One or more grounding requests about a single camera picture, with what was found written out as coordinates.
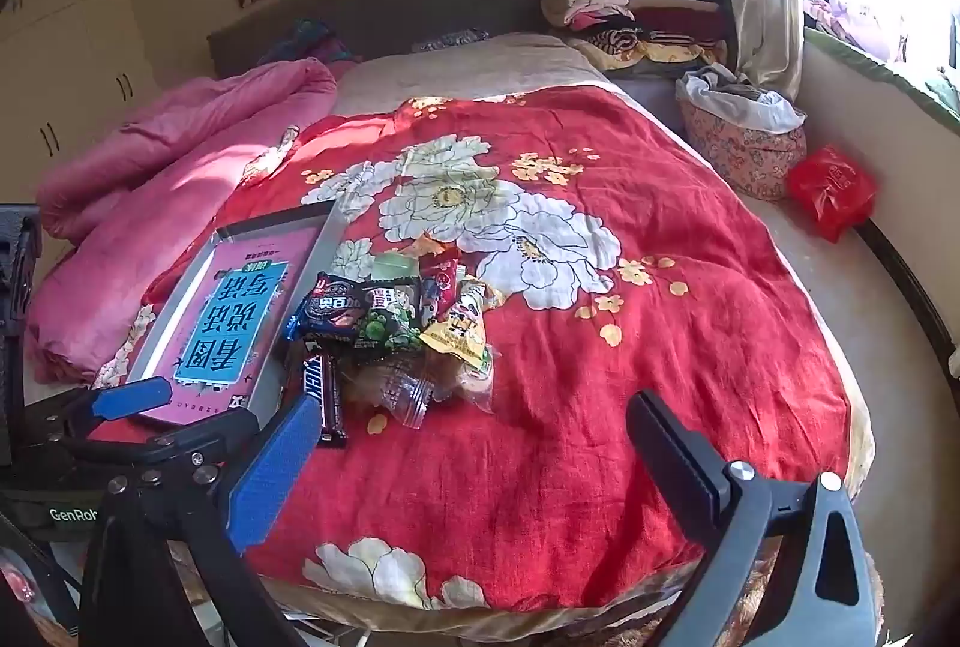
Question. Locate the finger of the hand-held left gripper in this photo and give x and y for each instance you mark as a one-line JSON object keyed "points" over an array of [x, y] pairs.
{"points": [[210, 433], [127, 398]]}

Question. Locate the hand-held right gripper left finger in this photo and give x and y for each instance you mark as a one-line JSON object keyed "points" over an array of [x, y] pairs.
{"points": [[274, 474]]}

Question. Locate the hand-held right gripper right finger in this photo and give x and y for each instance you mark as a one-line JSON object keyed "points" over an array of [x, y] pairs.
{"points": [[675, 459]]}

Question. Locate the brown chocolate bar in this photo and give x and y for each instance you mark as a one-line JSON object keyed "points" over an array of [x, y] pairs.
{"points": [[324, 396]]}

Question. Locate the clear snack packet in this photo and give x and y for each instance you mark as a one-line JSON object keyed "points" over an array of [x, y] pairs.
{"points": [[397, 396]]}

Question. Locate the blue cookie packet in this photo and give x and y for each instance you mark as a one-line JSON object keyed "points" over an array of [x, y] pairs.
{"points": [[330, 313]]}

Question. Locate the black green pea packet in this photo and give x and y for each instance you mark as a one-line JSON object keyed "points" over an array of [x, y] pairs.
{"points": [[386, 317]]}

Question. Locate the grey shallow cardboard box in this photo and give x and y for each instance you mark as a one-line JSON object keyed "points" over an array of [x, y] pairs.
{"points": [[319, 257]]}

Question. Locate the orange-edged bread packet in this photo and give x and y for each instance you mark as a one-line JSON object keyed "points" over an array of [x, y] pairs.
{"points": [[472, 388]]}

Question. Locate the pale green snack packet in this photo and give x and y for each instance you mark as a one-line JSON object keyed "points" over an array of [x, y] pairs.
{"points": [[390, 267]]}

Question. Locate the red candy packet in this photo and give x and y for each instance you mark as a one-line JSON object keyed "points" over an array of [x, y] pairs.
{"points": [[442, 287]]}

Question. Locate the red floral blanket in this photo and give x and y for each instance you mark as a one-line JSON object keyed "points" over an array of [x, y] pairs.
{"points": [[600, 392]]}

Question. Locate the pink and blue book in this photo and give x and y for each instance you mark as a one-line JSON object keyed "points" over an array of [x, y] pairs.
{"points": [[225, 317]]}

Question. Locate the pink fleece quilt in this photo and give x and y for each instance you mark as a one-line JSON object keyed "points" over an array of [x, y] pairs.
{"points": [[150, 182]]}

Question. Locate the yellow cartoon snack packet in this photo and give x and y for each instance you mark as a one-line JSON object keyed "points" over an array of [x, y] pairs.
{"points": [[457, 336]]}

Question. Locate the floral fabric basket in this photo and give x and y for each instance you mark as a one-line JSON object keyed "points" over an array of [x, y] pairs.
{"points": [[739, 155]]}

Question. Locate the red plastic bag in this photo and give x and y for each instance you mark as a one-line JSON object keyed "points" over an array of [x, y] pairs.
{"points": [[829, 189]]}

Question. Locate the white wardrobe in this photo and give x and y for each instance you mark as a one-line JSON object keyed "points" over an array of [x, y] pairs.
{"points": [[67, 62]]}

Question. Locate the white crumpled cloth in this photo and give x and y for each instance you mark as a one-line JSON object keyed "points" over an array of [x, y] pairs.
{"points": [[712, 88]]}

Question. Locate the blue colourful pillow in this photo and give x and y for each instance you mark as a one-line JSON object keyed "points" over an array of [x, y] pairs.
{"points": [[315, 43]]}

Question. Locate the beige bed sheet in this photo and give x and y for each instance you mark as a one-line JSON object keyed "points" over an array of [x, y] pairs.
{"points": [[487, 69]]}

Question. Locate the green windowsill mat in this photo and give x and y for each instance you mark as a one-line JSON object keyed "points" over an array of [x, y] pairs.
{"points": [[885, 80]]}

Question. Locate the stack of folded clothes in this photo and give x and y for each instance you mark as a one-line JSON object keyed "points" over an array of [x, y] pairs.
{"points": [[637, 9]]}

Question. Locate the dark patterned cloth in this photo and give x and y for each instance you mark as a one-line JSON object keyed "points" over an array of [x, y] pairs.
{"points": [[450, 41]]}

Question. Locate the clothes heap on windowsill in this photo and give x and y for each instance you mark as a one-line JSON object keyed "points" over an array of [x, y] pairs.
{"points": [[847, 17]]}

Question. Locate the dark bed frame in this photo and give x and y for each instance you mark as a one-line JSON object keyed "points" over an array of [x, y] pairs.
{"points": [[911, 294]]}

